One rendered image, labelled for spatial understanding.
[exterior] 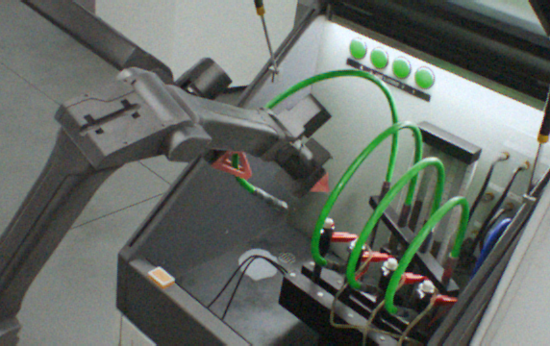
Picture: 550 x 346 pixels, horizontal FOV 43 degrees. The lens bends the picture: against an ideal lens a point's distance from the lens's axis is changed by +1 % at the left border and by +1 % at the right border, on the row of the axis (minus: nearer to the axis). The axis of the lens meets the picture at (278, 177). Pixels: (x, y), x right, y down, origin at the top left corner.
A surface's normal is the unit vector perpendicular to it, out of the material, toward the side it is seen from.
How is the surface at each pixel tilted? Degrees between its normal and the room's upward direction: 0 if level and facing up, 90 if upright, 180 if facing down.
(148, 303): 90
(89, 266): 0
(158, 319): 90
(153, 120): 25
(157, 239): 90
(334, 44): 90
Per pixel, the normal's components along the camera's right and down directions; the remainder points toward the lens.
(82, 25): 0.23, 0.22
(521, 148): -0.68, 0.29
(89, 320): 0.15, -0.84
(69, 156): -0.51, 0.18
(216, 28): 0.53, 0.51
